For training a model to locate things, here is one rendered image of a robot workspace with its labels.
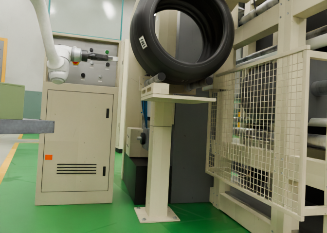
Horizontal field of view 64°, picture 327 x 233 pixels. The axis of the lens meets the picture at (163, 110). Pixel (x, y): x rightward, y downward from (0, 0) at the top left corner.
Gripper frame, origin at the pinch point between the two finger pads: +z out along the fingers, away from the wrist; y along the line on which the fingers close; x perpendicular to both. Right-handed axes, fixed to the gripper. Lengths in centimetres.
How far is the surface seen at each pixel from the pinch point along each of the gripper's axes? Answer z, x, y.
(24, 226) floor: -46, 106, -8
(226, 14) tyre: 58, -22, -46
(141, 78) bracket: 18.9, 12.9, -8.9
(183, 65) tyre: 35, 10, -46
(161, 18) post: 30.5, -29.7, -6.6
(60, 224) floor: -26, 106, -8
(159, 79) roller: 23, 18, -43
